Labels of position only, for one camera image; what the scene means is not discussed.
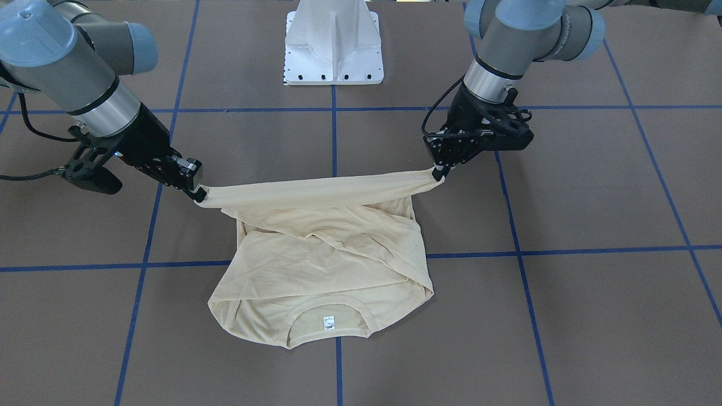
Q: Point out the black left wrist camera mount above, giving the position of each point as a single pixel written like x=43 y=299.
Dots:
x=509 y=124

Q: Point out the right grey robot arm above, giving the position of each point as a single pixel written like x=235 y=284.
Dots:
x=77 y=58

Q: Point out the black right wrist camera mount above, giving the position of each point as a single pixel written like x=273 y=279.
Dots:
x=86 y=168

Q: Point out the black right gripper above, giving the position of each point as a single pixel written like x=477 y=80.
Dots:
x=145 y=139

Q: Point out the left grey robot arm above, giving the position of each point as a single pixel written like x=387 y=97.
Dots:
x=513 y=34

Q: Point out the cream long-sleeve printed shirt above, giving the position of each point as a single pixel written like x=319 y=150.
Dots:
x=322 y=258

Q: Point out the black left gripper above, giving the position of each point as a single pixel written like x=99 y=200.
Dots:
x=463 y=114

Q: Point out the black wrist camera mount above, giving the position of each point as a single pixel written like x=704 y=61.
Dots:
x=86 y=168
x=509 y=124

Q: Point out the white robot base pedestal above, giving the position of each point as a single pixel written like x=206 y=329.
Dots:
x=332 y=43

